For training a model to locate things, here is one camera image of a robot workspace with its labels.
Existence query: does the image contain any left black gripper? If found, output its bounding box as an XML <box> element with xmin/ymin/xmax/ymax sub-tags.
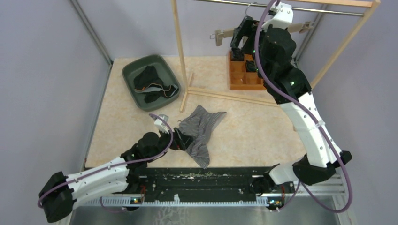
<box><xmin>146</xmin><ymin>125</ymin><xmax>195</xmax><ymax>162</ymax></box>

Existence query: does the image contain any grey striped underwear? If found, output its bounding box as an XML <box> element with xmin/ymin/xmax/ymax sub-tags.
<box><xmin>178</xmin><ymin>105</ymin><xmax>227</xmax><ymax>169</ymax></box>

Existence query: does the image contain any wooden clip hanger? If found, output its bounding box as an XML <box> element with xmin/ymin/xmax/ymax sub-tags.
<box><xmin>287</xmin><ymin>21</ymin><xmax>314</xmax><ymax>33</ymax></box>
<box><xmin>209</xmin><ymin>2</ymin><xmax>257</xmax><ymax>46</ymax></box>

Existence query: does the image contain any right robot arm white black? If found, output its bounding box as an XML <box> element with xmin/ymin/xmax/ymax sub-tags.
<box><xmin>230</xmin><ymin>16</ymin><xmax>352</xmax><ymax>193</ymax></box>

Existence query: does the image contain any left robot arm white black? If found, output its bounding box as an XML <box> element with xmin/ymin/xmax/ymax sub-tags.
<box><xmin>38</xmin><ymin>128</ymin><xmax>194</xmax><ymax>223</ymax></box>

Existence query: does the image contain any black underwear orange trim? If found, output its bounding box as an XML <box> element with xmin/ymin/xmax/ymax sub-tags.
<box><xmin>133</xmin><ymin>66</ymin><xmax>179</xmax><ymax>104</ymax></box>

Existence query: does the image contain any rolled black sock top-left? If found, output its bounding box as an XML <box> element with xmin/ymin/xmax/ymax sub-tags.
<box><xmin>230</xmin><ymin>47</ymin><xmax>245</xmax><ymax>61</ymax></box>

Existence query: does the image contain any rolled dark sock middle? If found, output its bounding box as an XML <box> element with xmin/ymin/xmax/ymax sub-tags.
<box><xmin>245</xmin><ymin>60</ymin><xmax>258</xmax><ymax>73</ymax></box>

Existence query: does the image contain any wooden compartment tray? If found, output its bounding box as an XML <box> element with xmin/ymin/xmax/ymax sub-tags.
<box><xmin>227</xmin><ymin>50</ymin><xmax>266</xmax><ymax>91</ymax></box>

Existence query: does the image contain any metal hanging rod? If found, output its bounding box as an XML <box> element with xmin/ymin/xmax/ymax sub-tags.
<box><xmin>193</xmin><ymin>0</ymin><xmax>365</xmax><ymax>17</ymax></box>

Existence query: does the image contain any green plastic basin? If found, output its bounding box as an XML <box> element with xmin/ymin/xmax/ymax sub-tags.
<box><xmin>122</xmin><ymin>54</ymin><xmax>182</xmax><ymax>112</ymax></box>

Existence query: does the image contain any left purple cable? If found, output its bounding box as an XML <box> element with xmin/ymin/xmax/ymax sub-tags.
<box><xmin>37</xmin><ymin>113</ymin><xmax>174</xmax><ymax>213</ymax></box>

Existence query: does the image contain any purple cable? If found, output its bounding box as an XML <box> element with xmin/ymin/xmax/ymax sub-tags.
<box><xmin>253</xmin><ymin>0</ymin><xmax>353</xmax><ymax>213</ymax></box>
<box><xmin>37</xmin><ymin>113</ymin><xmax>174</xmax><ymax>213</ymax></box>

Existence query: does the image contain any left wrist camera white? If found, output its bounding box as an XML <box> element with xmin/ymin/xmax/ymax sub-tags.
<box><xmin>154</xmin><ymin>114</ymin><xmax>169</xmax><ymax>134</ymax></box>

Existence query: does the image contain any wooden clothes rack frame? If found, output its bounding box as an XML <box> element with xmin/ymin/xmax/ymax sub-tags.
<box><xmin>170</xmin><ymin>0</ymin><xmax>381</xmax><ymax>112</ymax></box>

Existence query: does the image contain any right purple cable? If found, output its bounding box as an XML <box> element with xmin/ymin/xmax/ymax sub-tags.
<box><xmin>253</xmin><ymin>0</ymin><xmax>353</xmax><ymax>213</ymax></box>

